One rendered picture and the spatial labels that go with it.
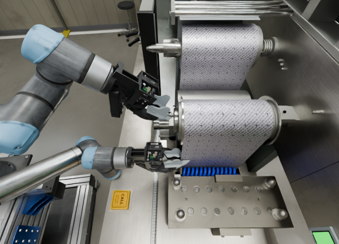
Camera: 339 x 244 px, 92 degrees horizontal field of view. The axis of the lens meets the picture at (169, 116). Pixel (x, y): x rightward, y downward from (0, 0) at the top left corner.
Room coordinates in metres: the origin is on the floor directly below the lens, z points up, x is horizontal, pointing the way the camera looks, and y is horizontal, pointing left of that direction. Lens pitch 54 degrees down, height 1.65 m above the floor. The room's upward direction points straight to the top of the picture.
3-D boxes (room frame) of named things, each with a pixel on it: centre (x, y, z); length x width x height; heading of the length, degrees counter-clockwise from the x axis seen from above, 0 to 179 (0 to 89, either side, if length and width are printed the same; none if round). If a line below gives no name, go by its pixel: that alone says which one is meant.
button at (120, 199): (0.12, 0.20, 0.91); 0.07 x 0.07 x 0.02; 0
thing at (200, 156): (0.22, -0.16, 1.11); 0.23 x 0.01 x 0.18; 90
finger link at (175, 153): (0.24, -0.03, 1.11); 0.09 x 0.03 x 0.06; 91
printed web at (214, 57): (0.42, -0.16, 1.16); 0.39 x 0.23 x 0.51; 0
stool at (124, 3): (3.23, 0.78, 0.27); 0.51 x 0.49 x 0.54; 9
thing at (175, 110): (0.28, -0.02, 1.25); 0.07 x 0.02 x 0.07; 0
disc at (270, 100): (0.28, -0.29, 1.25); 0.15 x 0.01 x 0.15; 0
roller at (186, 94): (0.40, -0.16, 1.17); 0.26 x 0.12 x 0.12; 90
